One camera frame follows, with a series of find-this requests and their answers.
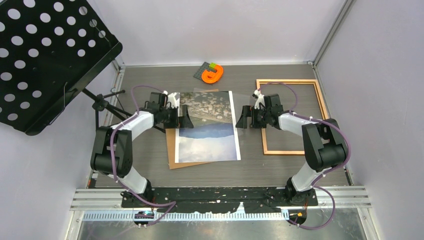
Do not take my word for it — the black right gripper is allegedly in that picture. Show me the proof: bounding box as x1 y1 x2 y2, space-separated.
236 105 272 129

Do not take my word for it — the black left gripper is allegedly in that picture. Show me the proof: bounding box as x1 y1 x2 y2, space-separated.
160 105 193 130

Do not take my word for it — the wooden picture frame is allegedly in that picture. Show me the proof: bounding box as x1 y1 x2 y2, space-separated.
256 79 329 156

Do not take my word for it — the transparent acrylic sheet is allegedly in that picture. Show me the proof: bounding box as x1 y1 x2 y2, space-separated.
185 88 251 142

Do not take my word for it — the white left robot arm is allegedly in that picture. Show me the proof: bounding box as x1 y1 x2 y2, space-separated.
90 91 194 207

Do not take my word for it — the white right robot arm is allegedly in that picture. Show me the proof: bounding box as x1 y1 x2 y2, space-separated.
235 92 348 205

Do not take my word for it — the landscape photo print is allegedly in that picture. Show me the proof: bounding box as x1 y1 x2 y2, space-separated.
175 91 241 164

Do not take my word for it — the brown cardboard backing board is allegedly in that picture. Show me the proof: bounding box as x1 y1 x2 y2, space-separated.
164 88 220 170

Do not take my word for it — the grey lego baseplate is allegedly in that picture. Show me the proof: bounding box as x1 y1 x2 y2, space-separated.
193 62 211 81

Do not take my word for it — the green lego brick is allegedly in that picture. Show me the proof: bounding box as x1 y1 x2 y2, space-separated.
208 62 217 70

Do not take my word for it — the black perforated music stand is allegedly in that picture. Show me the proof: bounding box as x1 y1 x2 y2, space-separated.
0 0 123 136

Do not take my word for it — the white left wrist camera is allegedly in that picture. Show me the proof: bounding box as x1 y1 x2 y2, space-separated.
162 90 180 109

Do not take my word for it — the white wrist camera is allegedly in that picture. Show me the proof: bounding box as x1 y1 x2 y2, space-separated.
162 90 180 109
252 89 265 110

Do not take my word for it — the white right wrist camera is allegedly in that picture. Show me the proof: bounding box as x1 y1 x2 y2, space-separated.
252 89 265 110

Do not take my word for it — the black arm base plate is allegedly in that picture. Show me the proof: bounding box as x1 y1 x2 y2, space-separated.
141 186 318 214

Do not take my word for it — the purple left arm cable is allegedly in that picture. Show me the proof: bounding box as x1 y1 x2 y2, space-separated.
109 85 178 228

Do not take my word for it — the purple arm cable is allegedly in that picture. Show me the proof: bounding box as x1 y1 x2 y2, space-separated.
256 81 352 230
109 85 178 228

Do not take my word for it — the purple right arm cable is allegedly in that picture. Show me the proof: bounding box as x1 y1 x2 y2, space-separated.
256 81 352 230

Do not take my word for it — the aluminium rail with ruler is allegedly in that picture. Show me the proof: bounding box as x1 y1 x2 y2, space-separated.
70 188 372 224

